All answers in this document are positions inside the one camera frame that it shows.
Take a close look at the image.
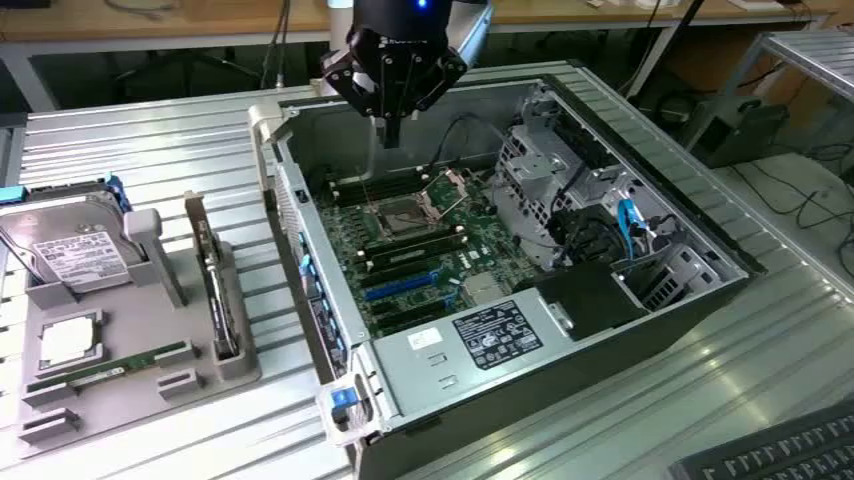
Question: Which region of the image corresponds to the grey parts rack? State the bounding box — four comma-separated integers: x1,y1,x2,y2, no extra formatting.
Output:
16,208,262,460

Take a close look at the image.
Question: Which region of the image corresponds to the black floor cable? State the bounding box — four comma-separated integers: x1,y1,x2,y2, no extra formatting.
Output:
726,144,854,231

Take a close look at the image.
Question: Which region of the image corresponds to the CPU socket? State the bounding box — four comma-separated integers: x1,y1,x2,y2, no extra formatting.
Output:
372,197,442,241

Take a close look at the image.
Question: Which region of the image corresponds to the loose green RAM stick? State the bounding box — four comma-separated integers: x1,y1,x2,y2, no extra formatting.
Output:
63,344,185,391

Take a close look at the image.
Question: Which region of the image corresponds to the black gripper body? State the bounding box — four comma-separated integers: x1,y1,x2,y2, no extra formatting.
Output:
350,0,456,87

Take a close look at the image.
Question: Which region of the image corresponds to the black box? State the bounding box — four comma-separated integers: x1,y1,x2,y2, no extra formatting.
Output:
690,97,793,169

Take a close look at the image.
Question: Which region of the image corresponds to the green GPU card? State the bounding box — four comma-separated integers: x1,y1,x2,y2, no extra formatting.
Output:
183,189,241,359

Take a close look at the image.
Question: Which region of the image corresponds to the silver metal drive cage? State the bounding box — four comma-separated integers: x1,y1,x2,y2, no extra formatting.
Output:
496,84,642,271

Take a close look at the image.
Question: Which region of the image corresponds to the silver chipset heatsink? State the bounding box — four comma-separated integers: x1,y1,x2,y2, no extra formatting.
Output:
463,274,512,309

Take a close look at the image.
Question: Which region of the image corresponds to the open black PC case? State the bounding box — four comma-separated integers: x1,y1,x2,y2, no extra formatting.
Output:
247,59,769,480

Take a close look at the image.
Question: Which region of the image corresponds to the wooden desk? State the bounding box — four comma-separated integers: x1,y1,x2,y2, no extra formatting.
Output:
0,0,835,111

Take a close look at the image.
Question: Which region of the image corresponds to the silver power supply unit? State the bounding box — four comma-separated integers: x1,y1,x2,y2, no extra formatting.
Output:
370,287,582,421

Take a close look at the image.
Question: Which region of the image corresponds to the metal socket cover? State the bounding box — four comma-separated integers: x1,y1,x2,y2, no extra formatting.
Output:
416,169,472,224

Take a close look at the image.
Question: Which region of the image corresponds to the metal slat table frame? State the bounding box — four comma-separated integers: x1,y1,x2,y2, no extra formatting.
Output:
723,32,854,126

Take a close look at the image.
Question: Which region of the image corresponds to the silver hard disk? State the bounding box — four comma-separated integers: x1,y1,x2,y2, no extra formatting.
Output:
0,192,152,296

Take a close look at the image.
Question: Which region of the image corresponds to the black plastic air shroud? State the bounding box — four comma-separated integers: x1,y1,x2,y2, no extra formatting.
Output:
532,264,648,344

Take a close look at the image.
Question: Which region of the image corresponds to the black keyboard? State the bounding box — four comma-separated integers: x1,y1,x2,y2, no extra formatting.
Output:
666,399,854,480

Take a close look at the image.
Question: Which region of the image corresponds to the black disk wire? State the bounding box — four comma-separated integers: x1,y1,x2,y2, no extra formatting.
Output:
0,232,41,289

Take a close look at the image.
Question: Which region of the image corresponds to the black curved case cable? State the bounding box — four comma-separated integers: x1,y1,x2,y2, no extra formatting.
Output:
430,114,508,174

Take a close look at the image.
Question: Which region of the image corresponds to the dark hanging cable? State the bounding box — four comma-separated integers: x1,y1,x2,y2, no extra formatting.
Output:
266,0,292,89

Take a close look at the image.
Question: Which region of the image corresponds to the silver CPU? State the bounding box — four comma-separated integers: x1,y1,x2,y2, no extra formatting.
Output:
39,317,99,361

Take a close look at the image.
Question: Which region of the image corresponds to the blue SATA wire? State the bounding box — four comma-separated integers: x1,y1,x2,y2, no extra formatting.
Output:
616,197,652,264

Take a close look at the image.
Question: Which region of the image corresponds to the green motherboard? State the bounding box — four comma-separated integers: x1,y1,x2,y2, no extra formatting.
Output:
312,164,535,336

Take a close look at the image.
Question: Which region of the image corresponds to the white coiled cable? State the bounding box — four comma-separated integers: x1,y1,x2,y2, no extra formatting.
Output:
105,0,181,21

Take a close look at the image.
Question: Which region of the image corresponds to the blue disk caddy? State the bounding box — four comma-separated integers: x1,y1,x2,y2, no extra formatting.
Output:
0,172,135,224

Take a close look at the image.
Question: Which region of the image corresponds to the black coiled cable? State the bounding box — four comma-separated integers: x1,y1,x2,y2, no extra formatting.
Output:
656,92,699,126

